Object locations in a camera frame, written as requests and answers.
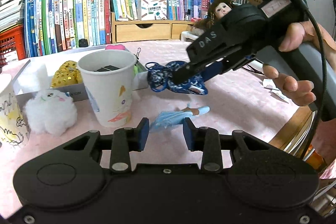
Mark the gold sequin bow hair clip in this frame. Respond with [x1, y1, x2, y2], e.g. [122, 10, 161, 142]
[51, 60, 83, 89]

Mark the white pocket printer box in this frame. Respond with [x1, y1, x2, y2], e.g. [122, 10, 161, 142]
[137, 0, 167, 21]

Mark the light blue fabric piece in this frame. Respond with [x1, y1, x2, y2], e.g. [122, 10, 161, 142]
[149, 106, 210, 132]

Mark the person's right hand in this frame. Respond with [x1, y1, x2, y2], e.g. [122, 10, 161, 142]
[262, 20, 336, 107]

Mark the grey cardboard box tray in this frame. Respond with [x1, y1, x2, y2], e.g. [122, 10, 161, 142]
[13, 46, 147, 117]

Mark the paper cup with scribbles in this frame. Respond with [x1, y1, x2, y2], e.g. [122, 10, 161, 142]
[0, 73, 30, 148]

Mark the long-haired doll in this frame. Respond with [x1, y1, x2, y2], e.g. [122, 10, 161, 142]
[190, 0, 235, 36]

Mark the stack of horizontal books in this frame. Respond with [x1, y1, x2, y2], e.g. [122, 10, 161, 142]
[0, 0, 25, 32]

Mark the blue patterned fabric pouch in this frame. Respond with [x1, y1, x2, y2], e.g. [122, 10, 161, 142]
[145, 61, 208, 96]

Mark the pink bedspread cloth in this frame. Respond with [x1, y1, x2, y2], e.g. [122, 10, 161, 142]
[1, 69, 297, 217]

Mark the row of upright books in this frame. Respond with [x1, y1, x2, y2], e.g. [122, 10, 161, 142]
[24, 0, 247, 58]

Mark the red plastic crate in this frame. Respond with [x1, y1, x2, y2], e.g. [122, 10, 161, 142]
[1, 24, 26, 67]

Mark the green and pink felt flower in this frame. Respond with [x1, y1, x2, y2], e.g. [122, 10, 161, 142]
[105, 44, 139, 75]

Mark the white paper cup with drawing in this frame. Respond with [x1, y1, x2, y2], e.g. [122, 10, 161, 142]
[77, 50, 137, 128]

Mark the wooden drawer organizer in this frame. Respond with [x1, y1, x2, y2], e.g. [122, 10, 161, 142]
[111, 12, 194, 44]

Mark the white plastic pipe frame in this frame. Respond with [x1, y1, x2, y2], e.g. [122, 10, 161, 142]
[181, 31, 199, 42]

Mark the white fluffy plush toy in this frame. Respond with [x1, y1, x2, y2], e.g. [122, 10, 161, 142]
[24, 65, 77, 136]

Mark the black binder clip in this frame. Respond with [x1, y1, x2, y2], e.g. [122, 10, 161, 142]
[135, 47, 141, 59]

